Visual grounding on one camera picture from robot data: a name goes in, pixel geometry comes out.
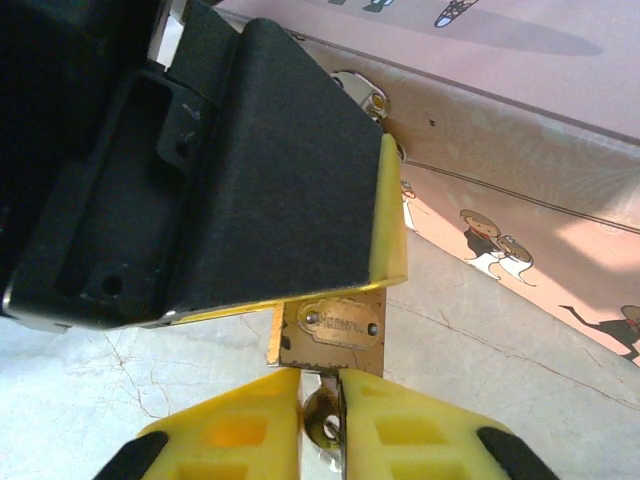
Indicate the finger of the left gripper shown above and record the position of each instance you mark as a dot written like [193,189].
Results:
[290,190]

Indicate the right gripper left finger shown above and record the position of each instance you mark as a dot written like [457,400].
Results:
[240,430]

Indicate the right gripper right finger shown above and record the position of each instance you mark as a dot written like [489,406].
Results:
[400,435]

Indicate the small metal key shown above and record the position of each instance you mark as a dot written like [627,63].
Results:
[320,405]

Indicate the pink tin box couple print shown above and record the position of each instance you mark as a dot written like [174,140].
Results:
[500,75]

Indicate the metal box latch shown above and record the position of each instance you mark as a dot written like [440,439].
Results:
[360,90]

